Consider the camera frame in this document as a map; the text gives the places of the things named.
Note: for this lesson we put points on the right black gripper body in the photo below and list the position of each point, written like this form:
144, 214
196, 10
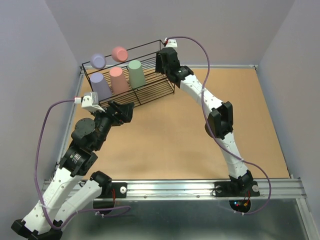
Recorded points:
166, 71

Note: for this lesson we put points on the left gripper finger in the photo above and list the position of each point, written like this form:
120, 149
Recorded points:
114, 107
125, 112

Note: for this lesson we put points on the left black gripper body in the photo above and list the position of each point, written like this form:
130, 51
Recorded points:
108, 119

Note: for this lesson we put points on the tall pink cup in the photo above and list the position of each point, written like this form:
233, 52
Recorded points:
118, 81

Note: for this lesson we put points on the tall green cup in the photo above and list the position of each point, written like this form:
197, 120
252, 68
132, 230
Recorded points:
136, 74

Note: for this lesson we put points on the tall purple cup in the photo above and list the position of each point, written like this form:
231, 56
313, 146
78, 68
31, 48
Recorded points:
100, 85

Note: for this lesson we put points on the short red cup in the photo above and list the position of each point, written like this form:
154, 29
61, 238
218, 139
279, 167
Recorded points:
119, 54

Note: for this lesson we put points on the short purple cup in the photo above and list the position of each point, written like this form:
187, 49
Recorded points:
98, 61

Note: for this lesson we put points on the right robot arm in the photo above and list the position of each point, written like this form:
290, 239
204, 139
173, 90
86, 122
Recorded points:
219, 124

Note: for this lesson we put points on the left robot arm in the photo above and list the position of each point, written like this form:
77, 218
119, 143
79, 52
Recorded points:
55, 208

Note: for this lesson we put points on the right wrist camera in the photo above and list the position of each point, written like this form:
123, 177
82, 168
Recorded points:
170, 43

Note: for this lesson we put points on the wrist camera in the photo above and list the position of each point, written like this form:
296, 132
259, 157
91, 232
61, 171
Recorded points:
170, 43
89, 102

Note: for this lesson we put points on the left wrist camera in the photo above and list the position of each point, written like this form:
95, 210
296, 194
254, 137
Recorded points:
89, 102

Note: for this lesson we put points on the black wire dish rack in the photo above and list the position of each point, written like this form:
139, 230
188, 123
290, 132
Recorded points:
156, 85

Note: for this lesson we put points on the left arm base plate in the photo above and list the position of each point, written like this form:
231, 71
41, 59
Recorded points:
115, 190

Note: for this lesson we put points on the aluminium mounting rail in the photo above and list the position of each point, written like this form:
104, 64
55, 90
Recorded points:
184, 190

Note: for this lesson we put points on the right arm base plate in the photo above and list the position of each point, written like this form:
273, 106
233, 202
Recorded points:
224, 189

